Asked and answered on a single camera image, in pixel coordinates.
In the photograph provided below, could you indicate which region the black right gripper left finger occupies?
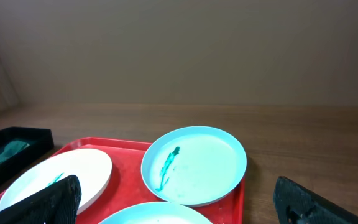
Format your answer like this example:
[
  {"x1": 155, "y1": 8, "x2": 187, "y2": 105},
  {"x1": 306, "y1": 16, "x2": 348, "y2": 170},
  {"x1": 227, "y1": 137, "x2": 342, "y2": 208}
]
[{"x1": 0, "y1": 175, "x2": 81, "y2": 224}]

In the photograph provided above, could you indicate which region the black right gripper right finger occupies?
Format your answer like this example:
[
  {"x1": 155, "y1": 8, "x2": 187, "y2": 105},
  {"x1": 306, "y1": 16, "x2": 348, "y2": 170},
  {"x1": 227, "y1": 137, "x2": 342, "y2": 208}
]
[{"x1": 273, "y1": 176, "x2": 358, "y2": 224}]

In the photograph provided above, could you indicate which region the white plate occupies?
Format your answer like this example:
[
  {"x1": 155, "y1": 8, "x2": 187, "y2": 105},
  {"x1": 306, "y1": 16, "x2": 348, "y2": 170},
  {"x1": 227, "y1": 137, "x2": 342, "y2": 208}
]
[{"x1": 0, "y1": 149, "x2": 112, "y2": 214}]

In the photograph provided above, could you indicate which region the light blue plate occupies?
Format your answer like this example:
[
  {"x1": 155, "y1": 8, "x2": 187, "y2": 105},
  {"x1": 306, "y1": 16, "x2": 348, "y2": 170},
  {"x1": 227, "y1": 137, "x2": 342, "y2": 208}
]
[
  {"x1": 140, "y1": 126, "x2": 247, "y2": 207},
  {"x1": 101, "y1": 202, "x2": 212, "y2": 224}
]

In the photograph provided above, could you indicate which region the red plastic tray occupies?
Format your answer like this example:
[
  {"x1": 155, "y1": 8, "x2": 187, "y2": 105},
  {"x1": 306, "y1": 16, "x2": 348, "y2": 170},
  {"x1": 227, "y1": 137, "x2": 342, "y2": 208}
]
[{"x1": 0, "y1": 136, "x2": 246, "y2": 224}]

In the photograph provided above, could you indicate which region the black water tray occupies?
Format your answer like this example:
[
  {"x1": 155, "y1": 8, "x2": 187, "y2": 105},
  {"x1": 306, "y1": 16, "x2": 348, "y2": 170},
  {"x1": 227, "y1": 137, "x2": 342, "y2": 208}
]
[{"x1": 0, "y1": 127, "x2": 54, "y2": 186}]

